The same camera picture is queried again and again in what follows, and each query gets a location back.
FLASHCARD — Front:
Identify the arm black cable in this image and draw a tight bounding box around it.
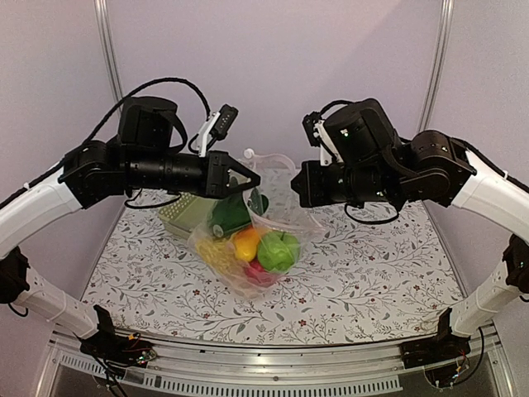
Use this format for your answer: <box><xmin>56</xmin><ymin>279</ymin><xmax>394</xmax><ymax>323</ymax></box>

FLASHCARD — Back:
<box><xmin>466</xmin><ymin>142</ymin><xmax>529</xmax><ymax>195</ymax></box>
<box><xmin>82</xmin><ymin>76</ymin><xmax>212</xmax><ymax>146</ymax></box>

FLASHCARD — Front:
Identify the red toy food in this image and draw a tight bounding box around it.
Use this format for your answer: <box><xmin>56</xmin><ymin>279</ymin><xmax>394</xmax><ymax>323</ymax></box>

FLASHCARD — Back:
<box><xmin>245</xmin><ymin>260</ymin><xmax>279</xmax><ymax>288</ymax></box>

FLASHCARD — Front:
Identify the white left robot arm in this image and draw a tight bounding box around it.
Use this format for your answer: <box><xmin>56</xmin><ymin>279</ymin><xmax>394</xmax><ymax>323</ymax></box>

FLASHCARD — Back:
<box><xmin>1</xmin><ymin>97</ymin><xmax>260</xmax><ymax>367</ymax></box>

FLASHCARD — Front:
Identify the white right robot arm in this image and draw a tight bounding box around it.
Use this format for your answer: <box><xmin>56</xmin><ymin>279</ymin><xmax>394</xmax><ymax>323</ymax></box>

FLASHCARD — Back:
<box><xmin>291</xmin><ymin>98</ymin><xmax>528</xmax><ymax>368</ymax></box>

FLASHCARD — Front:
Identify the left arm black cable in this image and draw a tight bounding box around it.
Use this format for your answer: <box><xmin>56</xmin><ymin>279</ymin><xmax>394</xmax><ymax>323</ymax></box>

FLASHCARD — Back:
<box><xmin>82</xmin><ymin>76</ymin><xmax>212</xmax><ymax>146</ymax></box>

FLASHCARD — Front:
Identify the floral patterned table mat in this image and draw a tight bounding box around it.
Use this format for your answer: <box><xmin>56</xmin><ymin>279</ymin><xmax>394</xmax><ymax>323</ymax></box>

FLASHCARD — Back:
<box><xmin>83</xmin><ymin>190</ymin><xmax>462</xmax><ymax>345</ymax></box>

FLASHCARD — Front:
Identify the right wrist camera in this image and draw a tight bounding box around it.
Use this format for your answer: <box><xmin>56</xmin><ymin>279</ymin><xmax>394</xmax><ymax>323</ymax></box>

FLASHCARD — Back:
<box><xmin>302</xmin><ymin>112</ymin><xmax>336</xmax><ymax>166</ymax></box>

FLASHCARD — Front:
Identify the right aluminium frame post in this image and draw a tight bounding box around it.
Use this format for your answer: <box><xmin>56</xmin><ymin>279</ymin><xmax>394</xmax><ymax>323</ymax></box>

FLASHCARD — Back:
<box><xmin>417</xmin><ymin>0</ymin><xmax>455</xmax><ymax>132</ymax></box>

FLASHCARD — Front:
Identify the left aluminium frame post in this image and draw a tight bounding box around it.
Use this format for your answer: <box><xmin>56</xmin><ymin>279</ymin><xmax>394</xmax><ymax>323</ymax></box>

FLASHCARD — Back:
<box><xmin>93</xmin><ymin>0</ymin><xmax>123</xmax><ymax>102</ymax></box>

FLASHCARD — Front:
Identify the orange yellow toy mango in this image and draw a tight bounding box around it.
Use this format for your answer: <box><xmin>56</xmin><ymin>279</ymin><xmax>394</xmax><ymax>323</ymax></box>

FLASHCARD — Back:
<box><xmin>232</xmin><ymin>227</ymin><xmax>260</xmax><ymax>262</ymax></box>

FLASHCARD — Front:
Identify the front aluminium rail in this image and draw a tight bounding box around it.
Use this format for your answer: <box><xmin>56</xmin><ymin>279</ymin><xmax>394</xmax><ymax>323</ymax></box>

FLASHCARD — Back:
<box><xmin>36</xmin><ymin>325</ymin><xmax>517</xmax><ymax>396</ymax></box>

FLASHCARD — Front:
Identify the green toy apple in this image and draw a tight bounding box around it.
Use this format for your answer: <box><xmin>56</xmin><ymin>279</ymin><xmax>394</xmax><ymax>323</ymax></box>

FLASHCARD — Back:
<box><xmin>257</xmin><ymin>231</ymin><xmax>301</xmax><ymax>273</ymax></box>

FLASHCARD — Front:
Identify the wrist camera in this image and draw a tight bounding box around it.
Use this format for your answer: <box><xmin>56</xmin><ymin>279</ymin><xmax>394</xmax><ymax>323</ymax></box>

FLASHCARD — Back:
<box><xmin>197</xmin><ymin>104</ymin><xmax>239</xmax><ymax>157</ymax></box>
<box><xmin>302</xmin><ymin>112</ymin><xmax>336</xmax><ymax>166</ymax></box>

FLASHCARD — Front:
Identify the clear zip top bag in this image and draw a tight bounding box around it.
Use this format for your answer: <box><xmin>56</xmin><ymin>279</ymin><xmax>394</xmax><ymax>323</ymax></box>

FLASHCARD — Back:
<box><xmin>188</xmin><ymin>149</ymin><xmax>324</xmax><ymax>299</ymax></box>

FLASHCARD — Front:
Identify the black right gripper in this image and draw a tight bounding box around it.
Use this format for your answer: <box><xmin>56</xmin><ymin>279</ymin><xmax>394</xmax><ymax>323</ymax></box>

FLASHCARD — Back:
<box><xmin>292</xmin><ymin>158</ymin><xmax>400</xmax><ymax>206</ymax></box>

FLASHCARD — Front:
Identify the pale green plastic basket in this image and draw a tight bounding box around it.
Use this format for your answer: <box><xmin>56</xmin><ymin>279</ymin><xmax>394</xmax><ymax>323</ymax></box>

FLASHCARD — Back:
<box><xmin>158</xmin><ymin>193</ymin><xmax>218</xmax><ymax>241</ymax></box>

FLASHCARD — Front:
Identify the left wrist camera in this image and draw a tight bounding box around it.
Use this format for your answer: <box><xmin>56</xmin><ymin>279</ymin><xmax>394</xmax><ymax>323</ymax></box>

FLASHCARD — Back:
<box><xmin>197</xmin><ymin>104</ymin><xmax>239</xmax><ymax>157</ymax></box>

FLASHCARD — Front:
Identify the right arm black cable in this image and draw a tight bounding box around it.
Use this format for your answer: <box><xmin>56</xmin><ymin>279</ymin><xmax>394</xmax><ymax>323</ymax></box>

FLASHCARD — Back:
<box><xmin>466</xmin><ymin>142</ymin><xmax>529</xmax><ymax>195</ymax></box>

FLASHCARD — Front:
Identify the aluminium frame post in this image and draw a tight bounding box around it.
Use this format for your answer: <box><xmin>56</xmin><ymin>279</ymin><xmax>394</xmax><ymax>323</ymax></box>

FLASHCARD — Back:
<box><xmin>417</xmin><ymin>0</ymin><xmax>455</xmax><ymax>132</ymax></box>
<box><xmin>93</xmin><ymin>0</ymin><xmax>123</xmax><ymax>102</ymax></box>

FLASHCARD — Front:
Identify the green toy leaf vegetable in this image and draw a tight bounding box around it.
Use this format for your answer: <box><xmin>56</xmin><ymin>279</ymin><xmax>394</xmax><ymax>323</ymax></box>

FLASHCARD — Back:
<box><xmin>207</xmin><ymin>188</ymin><xmax>269</xmax><ymax>239</ymax></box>

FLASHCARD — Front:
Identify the toy napa cabbage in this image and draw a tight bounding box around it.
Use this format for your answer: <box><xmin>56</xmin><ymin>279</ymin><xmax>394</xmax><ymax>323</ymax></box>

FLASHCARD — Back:
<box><xmin>194</xmin><ymin>238</ymin><xmax>242</xmax><ymax>276</ymax></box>

